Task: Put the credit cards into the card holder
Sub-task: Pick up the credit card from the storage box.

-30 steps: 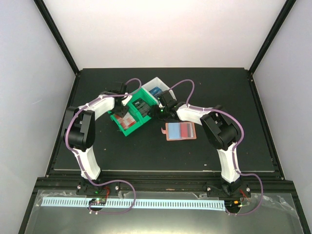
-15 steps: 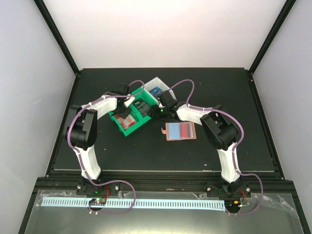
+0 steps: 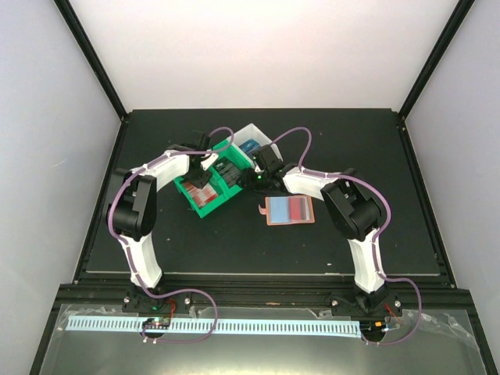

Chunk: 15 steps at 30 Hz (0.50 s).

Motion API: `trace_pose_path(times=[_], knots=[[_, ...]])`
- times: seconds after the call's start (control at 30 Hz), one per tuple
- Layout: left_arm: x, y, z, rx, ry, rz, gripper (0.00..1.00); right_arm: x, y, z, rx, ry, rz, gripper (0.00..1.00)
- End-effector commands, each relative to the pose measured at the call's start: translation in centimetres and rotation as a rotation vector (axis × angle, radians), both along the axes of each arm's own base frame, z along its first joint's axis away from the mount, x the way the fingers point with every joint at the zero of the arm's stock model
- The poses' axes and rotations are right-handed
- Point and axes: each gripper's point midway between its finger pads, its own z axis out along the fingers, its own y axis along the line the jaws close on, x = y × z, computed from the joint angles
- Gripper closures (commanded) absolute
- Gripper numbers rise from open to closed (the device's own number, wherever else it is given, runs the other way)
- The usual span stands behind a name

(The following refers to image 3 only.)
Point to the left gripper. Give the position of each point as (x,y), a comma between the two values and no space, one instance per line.
(201,182)

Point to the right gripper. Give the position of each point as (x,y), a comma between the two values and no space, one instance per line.
(248,181)

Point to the pink leather card holder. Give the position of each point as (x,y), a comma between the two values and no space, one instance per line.
(276,210)

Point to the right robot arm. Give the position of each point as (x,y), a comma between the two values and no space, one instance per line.
(358,213)

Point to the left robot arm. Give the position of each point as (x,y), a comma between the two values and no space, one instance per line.
(132,212)

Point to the green bin with red cards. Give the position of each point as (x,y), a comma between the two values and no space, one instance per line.
(219,185)

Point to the red credit card stack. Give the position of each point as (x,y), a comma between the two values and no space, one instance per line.
(201,197)

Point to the black credit card stack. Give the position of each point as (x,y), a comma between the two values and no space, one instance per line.
(229,172)

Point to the green bin with black cards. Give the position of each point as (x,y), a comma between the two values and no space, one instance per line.
(234,156)

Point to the blue credit card stack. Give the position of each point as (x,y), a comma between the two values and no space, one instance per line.
(249,146)

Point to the white bin with blue cards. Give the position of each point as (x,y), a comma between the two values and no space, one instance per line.
(252,135)

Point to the left circuit board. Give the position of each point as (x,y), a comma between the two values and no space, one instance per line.
(156,323)

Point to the circuit board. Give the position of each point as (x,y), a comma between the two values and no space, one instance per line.
(372,327)
(156,323)

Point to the right circuit board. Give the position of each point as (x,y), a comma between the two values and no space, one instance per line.
(372,327)

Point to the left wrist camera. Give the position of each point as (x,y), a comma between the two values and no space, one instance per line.
(208,161)

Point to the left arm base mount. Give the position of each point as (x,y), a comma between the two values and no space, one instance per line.
(136,301)

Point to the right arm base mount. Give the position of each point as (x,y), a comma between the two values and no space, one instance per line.
(351,302)

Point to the white slotted cable duct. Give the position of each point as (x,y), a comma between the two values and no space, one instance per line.
(129,324)

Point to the left black frame post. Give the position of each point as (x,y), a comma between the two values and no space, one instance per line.
(80,36)

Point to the black frame post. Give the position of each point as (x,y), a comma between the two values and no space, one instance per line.
(80,36)
(439,49)

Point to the right black frame post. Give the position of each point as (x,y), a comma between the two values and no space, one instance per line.
(439,49)

